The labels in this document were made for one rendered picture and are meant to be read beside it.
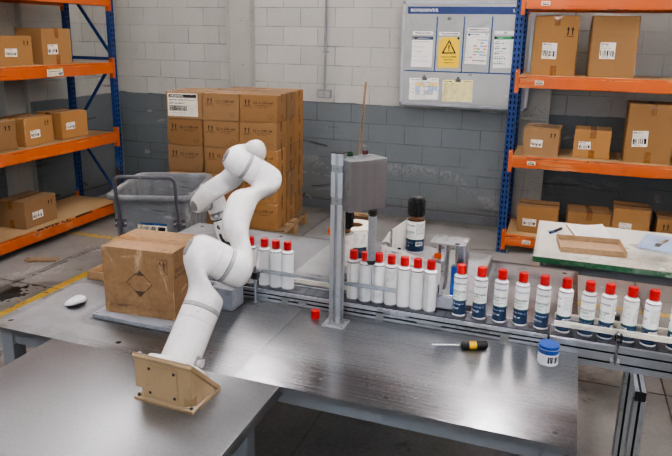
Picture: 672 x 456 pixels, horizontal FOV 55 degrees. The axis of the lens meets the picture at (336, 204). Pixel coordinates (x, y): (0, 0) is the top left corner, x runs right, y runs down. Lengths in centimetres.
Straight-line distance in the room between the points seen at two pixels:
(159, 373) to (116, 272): 69
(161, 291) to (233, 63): 527
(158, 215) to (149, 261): 226
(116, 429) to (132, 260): 77
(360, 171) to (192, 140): 398
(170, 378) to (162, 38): 641
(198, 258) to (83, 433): 59
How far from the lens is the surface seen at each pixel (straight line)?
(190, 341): 203
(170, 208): 472
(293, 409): 316
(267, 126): 587
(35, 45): 649
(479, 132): 683
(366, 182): 235
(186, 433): 194
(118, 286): 263
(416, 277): 250
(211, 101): 604
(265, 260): 271
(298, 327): 250
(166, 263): 248
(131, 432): 198
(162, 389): 204
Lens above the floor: 190
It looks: 14 degrees down
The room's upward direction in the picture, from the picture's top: 1 degrees clockwise
